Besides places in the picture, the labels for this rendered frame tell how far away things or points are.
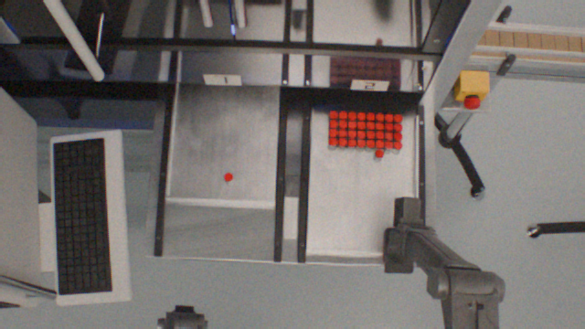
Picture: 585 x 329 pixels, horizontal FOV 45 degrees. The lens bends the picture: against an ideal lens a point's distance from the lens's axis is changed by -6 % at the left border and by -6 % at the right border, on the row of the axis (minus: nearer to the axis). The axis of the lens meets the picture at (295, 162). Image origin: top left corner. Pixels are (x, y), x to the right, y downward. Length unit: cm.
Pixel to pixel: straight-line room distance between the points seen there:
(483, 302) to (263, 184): 82
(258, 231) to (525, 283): 129
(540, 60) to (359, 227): 64
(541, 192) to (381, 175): 116
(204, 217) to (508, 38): 90
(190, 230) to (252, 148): 25
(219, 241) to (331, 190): 29
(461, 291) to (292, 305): 156
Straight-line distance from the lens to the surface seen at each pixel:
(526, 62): 193
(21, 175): 184
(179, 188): 179
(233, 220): 177
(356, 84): 171
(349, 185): 178
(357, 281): 264
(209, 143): 181
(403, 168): 181
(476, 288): 112
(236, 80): 171
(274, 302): 262
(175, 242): 177
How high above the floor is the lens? 261
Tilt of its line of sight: 75 degrees down
